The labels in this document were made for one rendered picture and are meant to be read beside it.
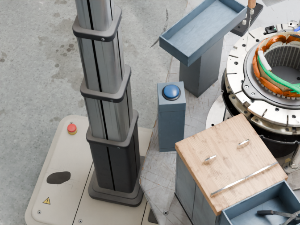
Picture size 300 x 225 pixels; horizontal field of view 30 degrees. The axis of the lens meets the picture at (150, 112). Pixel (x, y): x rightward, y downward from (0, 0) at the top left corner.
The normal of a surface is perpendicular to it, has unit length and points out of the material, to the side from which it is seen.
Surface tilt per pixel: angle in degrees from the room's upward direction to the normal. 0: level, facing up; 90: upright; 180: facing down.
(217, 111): 0
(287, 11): 0
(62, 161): 0
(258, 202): 90
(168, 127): 90
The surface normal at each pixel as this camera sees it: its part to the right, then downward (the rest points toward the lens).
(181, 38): -0.02, -0.55
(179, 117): 0.07, 0.84
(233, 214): 0.45, 0.74
